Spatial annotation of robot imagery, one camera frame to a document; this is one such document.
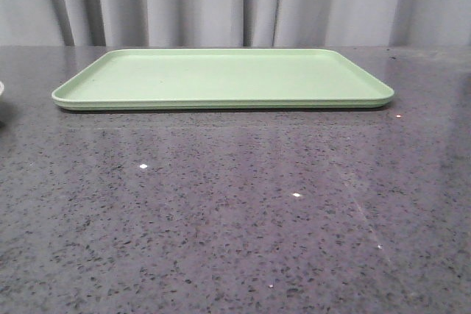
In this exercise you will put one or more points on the light green plastic tray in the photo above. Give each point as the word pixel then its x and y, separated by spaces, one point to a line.
pixel 179 79

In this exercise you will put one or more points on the grey pleated curtain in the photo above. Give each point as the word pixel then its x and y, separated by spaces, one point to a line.
pixel 235 23

